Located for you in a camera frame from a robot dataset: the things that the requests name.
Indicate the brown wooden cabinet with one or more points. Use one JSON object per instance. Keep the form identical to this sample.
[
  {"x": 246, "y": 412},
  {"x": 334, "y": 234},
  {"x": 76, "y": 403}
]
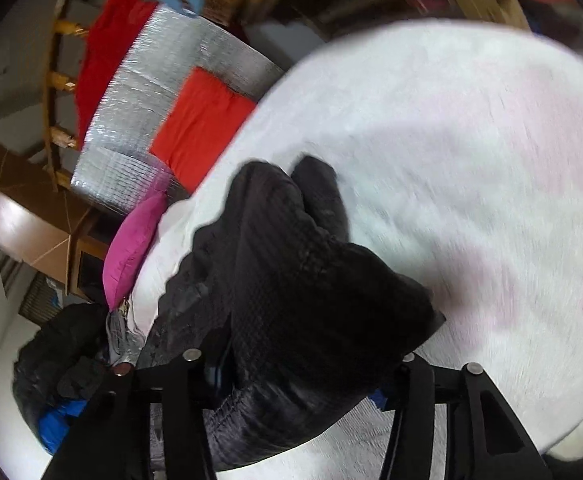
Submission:
[{"x": 1, "y": 210}]

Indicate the silver foil insulation mat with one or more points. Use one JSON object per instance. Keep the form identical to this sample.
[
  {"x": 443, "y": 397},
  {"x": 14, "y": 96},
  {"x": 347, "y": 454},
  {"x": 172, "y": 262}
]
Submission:
[{"x": 136, "y": 110}]

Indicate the blue cloth item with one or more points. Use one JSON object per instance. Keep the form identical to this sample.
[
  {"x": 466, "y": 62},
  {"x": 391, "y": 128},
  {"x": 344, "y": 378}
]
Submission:
[{"x": 56, "y": 425}]

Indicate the pink white embossed blanket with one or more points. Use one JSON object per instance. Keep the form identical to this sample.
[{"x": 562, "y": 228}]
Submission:
[{"x": 471, "y": 160}]

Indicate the black clothes pile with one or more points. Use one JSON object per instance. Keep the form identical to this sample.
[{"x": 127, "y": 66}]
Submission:
[{"x": 51, "y": 350}]

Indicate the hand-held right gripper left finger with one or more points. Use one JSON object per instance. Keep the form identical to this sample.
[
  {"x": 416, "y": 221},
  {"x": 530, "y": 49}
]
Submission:
[{"x": 215, "y": 377}]

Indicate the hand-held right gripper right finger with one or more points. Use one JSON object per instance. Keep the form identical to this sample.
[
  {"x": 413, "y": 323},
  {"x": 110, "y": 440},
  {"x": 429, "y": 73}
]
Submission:
[{"x": 379, "y": 399}]

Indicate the grey cloth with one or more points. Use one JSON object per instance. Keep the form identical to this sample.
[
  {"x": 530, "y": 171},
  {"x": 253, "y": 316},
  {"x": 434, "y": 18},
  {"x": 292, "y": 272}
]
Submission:
[{"x": 121, "y": 335}]

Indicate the red cloth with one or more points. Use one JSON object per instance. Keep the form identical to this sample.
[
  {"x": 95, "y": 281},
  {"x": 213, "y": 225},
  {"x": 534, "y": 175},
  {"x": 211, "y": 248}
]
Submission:
[{"x": 106, "y": 40}]

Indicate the red pillow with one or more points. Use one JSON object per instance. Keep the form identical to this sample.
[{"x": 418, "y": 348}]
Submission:
[{"x": 196, "y": 125}]

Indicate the black quilted jacket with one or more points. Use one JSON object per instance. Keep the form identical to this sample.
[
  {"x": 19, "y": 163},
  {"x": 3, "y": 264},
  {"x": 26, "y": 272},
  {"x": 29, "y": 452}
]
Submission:
[{"x": 296, "y": 285}]

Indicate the magenta pillow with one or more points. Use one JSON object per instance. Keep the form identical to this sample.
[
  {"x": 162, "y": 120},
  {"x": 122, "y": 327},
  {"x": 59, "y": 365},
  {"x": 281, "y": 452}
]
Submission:
[{"x": 131, "y": 245}]

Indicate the wooden spindle chair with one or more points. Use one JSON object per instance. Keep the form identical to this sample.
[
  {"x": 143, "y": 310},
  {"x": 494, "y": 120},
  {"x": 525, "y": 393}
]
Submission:
[{"x": 53, "y": 85}]

